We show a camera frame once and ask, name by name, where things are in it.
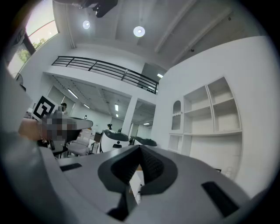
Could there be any row of ceiling strip lights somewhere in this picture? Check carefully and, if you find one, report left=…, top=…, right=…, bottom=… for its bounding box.
left=67, top=73, right=164, bottom=126

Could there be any white mesh office chair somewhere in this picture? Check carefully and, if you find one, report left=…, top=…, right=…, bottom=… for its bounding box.
left=67, top=130, right=96, bottom=157

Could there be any white shelf cabinet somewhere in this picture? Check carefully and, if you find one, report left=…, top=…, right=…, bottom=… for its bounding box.
left=168, top=76, right=243, bottom=158

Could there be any white black-topped delivery robot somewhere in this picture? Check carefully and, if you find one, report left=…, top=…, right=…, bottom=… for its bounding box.
left=99, top=129, right=130, bottom=154
left=130, top=136, right=158, bottom=147

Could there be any person's left forearm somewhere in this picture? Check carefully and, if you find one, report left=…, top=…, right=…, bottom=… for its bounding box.
left=18, top=119, right=44, bottom=140

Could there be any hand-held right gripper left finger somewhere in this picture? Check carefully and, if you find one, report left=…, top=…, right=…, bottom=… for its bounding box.
left=98, top=144, right=142, bottom=221

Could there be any person's light grey outfit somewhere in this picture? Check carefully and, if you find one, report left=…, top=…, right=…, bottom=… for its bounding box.
left=0, top=63, right=33, bottom=134

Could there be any black head-worn camera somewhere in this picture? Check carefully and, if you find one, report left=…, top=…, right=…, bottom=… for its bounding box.
left=80, top=0, right=119, bottom=18

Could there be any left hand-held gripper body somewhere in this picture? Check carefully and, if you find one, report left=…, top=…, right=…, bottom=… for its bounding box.
left=32, top=95, right=94, bottom=140

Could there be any black balcony railing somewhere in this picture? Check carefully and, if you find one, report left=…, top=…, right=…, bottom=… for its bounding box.
left=52, top=56, right=158, bottom=95

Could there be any large window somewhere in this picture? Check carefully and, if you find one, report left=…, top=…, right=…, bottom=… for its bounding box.
left=7, top=6, right=60, bottom=76

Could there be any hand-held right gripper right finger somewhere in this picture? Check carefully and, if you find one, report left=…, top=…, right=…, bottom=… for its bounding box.
left=139, top=144, right=178, bottom=196

